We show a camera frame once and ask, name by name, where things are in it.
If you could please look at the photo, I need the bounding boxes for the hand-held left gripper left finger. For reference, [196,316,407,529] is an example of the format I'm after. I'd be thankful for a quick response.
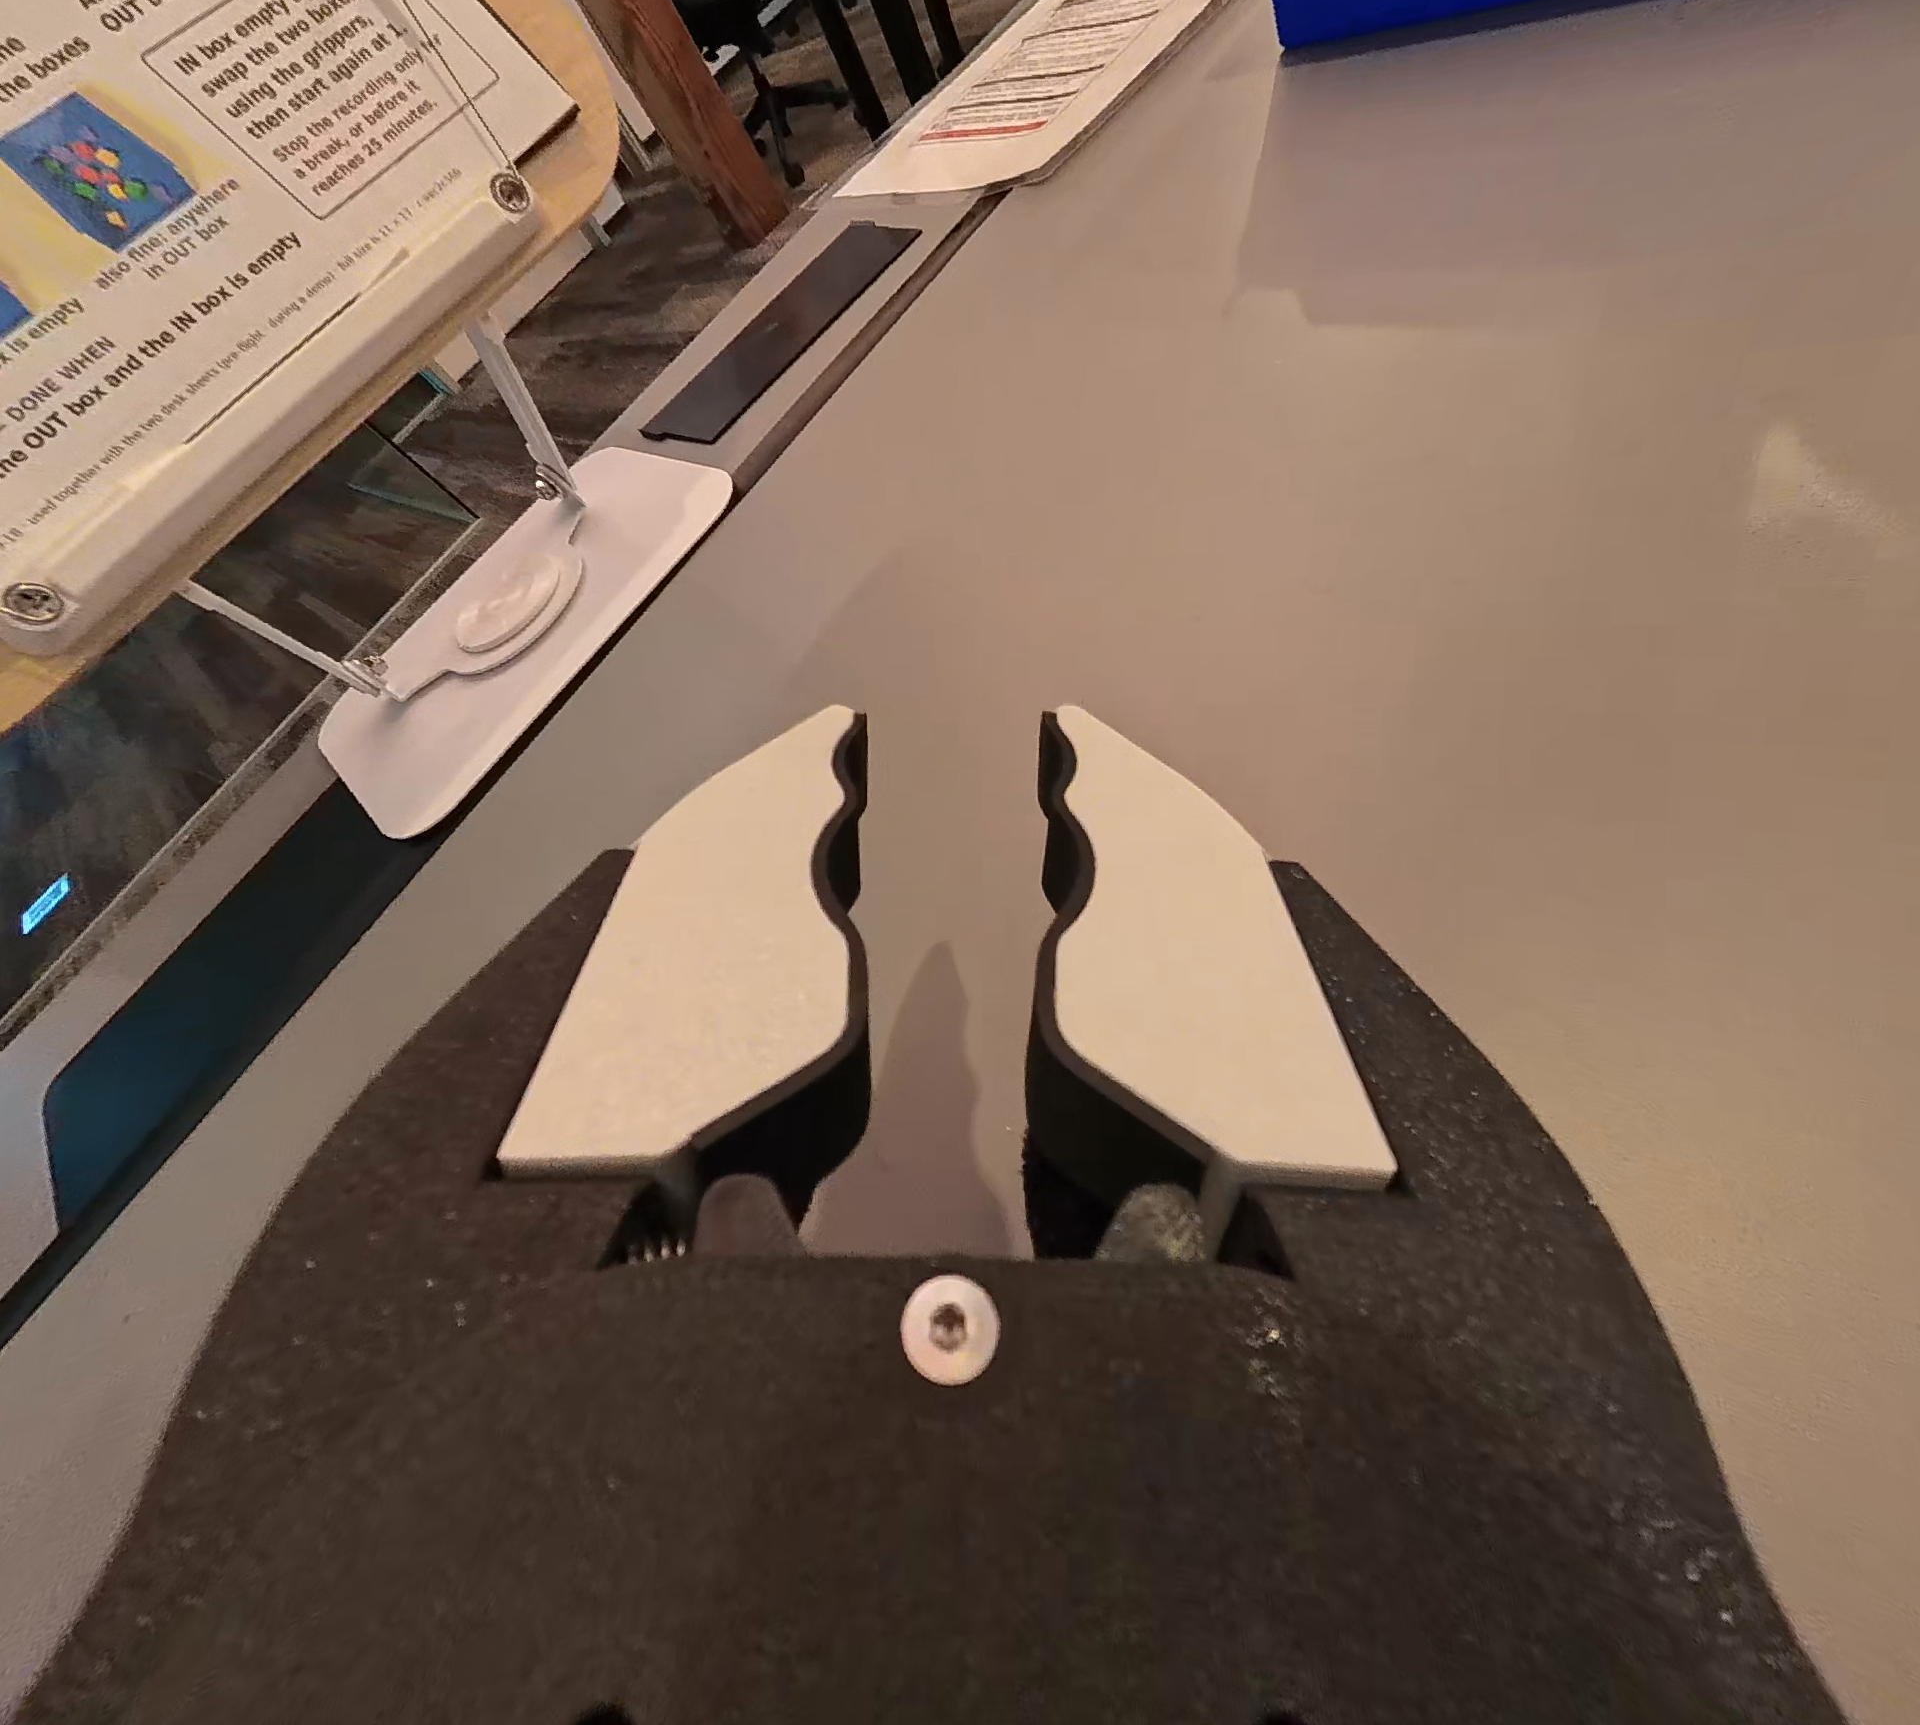
[493,705,876,1223]

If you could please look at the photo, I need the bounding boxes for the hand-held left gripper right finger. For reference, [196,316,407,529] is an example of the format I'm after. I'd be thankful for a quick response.
[1024,702,1401,1245]

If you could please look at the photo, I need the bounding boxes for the black desk flap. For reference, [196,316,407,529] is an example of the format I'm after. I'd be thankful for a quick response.
[41,814,451,1194]
[644,221,926,442]

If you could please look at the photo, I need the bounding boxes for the glass partition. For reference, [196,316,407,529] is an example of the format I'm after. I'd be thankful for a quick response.
[268,382,484,557]

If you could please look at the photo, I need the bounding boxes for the laminated paper sheet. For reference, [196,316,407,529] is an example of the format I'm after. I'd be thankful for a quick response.
[840,0,1266,198]

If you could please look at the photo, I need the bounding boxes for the wooden post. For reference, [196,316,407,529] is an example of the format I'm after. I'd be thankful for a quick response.
[477,0,795,250]

